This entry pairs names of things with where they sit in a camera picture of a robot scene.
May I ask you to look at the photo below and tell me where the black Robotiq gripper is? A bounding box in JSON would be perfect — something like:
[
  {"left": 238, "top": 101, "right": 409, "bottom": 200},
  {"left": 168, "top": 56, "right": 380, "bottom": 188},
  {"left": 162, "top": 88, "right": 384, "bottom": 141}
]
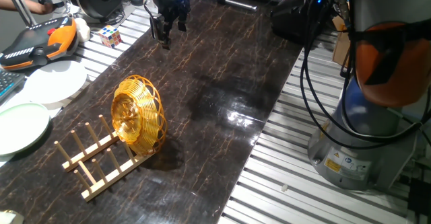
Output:
[{"left": 147, "top": 0, "right": 192, "bottom": 50}]

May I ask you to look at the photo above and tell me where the yellow wire basket dish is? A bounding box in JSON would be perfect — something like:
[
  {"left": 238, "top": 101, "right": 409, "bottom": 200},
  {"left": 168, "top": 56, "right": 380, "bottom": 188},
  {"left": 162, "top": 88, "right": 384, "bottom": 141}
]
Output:
[{"left": 110, "top": 74, "right": 168, "bottom": 157}]

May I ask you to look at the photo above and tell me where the person's bare forearm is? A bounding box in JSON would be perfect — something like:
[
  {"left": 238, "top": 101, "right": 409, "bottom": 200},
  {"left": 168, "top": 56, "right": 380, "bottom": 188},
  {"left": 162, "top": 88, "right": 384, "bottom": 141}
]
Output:
[{"left": 0, "top": 0, "right": 46, "bottom": 15}]

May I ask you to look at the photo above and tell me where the black box beside robot base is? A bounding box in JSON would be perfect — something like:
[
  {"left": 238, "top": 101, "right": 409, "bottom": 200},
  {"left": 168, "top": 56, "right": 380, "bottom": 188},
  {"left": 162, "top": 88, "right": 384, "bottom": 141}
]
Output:
[{"left": 407, "top": 178, "right": 431, "bottom": 215}]

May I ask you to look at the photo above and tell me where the wooden peg dish rack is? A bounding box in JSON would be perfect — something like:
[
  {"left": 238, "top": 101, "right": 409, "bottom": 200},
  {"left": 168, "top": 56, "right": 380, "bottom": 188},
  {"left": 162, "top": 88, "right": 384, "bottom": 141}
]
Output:
[{"left": 53, "top": 114, "right": 156, "bottom": 203}]

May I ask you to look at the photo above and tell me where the Rubik's cube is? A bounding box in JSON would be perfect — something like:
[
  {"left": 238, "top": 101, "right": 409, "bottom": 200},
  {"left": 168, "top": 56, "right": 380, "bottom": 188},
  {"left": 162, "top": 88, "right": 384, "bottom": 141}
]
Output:
[{"left": 98, "top": 24, "right": 123, "bottom": 49}]

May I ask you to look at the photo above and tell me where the white rounded soft object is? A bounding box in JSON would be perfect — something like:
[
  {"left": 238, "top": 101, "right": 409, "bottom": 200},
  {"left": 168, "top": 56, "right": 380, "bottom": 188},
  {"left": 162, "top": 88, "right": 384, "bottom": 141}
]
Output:
[{"left": 73, "top": 17, "right": 92, "bottom": 44}]

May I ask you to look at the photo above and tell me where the black electronics box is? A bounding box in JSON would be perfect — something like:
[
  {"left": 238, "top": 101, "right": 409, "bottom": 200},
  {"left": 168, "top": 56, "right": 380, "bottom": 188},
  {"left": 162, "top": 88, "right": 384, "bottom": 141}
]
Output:
[{"left": 270, "top": 0, "right": 326, "bottom": 46}]

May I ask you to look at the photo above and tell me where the white round plate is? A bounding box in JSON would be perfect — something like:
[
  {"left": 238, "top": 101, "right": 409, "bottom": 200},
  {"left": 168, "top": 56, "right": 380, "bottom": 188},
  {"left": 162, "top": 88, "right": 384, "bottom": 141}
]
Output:
[{"left": 22, "top": 59, "right": 89, "bottom": 105}]

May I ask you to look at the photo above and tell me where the black orange teach pendant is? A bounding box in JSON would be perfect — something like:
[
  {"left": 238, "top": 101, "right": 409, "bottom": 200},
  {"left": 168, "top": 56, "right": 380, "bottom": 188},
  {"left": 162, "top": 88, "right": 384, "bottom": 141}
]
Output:
[{"left": 0, "top": 15, "right": 80, "bottom": 71}]

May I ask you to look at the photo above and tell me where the grey metal pole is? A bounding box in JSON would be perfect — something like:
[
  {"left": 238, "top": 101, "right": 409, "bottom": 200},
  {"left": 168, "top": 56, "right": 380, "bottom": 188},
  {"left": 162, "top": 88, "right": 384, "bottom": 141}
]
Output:
[{"left": 2, "top": 0, "right": 38, "bottom": 28}]

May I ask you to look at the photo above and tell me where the plain cardboard box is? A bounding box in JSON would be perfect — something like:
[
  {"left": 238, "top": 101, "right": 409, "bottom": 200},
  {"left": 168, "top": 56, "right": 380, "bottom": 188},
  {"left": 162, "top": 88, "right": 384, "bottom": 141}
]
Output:
[{"left": 331, "top": 15, "right": 353, "bottom": 67}]

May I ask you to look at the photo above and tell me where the dark computer keyboard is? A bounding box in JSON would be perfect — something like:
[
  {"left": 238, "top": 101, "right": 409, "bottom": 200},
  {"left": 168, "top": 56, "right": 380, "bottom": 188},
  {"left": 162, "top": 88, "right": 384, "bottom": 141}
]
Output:
[{"left": 0, "top": 69, "right": 26, "bottom": 104}]

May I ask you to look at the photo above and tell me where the pale green round plate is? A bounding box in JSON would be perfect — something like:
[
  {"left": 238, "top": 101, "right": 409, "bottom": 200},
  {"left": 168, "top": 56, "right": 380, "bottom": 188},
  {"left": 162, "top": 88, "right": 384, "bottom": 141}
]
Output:
[{"left": 0, "top": 102, "right": 51, "bottom": 157}]

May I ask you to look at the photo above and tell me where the small white gold box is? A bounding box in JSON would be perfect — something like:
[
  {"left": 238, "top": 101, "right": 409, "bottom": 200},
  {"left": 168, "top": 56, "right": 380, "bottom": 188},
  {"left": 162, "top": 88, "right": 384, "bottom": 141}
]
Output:
[{"left": 0, "top": 210, "right": 25, "bottom": 224}]

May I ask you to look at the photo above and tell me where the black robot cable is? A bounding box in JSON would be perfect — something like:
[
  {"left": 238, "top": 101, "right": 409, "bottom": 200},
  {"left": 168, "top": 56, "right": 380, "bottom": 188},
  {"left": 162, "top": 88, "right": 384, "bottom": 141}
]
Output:
[
  {"left": 298, "top": 0, "right": 431, "bottom": 151},
  {"left": 308, "top": 0, "right": 431, "bottom": 143}
]

